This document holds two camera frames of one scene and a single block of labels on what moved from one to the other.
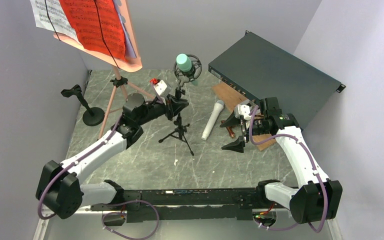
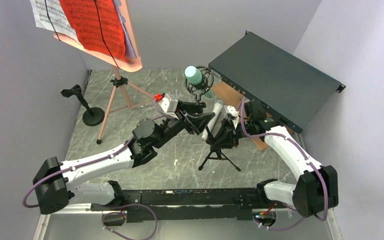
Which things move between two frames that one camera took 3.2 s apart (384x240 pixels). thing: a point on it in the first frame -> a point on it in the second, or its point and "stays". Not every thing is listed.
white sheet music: x=59 y=19 stays
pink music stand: x=132 y=64 stays
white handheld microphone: x=219 y=105 stays
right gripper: x=237 y=145 -> x=225 y=140
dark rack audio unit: x=261 y=71 stays
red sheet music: x=98 y=24 stays
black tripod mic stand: x=187 y=68 -> x=217 y=153
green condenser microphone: x=187 y=68 -> x=198 y=81
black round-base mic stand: x=94 y=115 stays
